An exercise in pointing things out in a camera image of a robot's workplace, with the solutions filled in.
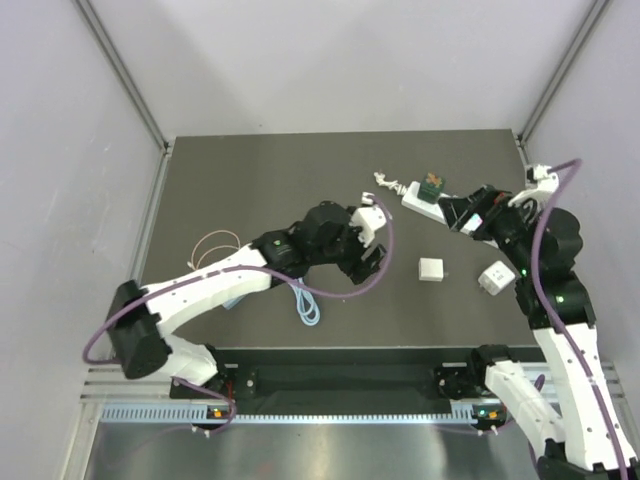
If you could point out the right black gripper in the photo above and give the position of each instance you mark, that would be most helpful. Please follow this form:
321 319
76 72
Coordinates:
487 200

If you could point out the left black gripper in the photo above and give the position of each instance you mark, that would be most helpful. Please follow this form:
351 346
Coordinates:
359 270

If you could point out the dark green charger cube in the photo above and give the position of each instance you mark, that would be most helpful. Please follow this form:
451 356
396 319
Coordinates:
431 187

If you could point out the white 80W charger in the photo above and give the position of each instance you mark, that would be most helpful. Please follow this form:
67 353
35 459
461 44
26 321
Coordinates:
431 270

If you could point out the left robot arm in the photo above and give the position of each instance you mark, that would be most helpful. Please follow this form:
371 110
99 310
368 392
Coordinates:
142 321

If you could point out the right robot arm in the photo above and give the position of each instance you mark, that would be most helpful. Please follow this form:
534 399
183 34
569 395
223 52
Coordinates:
578 437

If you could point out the white multicolour power strip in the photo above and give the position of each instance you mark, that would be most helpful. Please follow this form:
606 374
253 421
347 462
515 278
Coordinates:
433 212

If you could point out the white cube socket adapter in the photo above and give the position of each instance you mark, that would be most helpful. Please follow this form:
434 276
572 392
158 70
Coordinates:
495 278

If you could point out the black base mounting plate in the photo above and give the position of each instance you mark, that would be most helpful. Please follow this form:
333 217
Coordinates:
338 380

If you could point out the blue power strip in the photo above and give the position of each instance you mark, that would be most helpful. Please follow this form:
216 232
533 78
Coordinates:
232 302

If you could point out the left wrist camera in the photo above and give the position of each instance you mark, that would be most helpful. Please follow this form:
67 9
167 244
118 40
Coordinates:
369 218

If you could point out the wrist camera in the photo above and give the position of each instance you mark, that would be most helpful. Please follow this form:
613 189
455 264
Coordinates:
369 218
541 182

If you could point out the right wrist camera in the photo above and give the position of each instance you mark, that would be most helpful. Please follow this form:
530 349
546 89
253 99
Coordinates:
541 182

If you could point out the slotted cable duct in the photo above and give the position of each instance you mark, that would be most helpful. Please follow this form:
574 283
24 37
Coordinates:
139 413

